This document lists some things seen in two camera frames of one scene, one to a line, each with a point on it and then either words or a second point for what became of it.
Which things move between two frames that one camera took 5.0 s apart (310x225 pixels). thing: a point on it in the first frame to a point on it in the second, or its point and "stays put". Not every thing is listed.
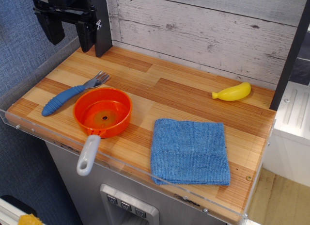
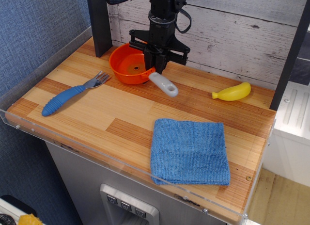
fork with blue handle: x=100 y=79 stays put
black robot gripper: x=51 y=8 to x=160 y=37
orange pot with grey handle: x=102 y=112 to x=128 y=63
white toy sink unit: x=288 y=154 stays put
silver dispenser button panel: x=121 y=208 stays put
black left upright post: x=103 y=38 stays put
